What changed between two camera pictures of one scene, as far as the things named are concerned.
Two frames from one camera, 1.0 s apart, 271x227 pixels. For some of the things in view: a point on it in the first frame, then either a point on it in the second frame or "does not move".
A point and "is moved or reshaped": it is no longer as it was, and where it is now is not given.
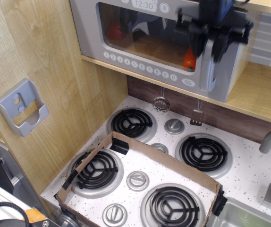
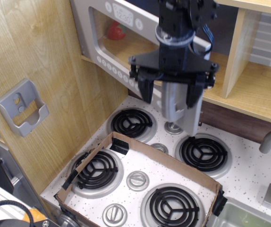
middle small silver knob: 160,147 does not move
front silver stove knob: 114,214 does not move
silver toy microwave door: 150,37 is moved or reshaped
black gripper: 215,18 to 172,61
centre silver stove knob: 138,180 does not move
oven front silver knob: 66,221 does not move
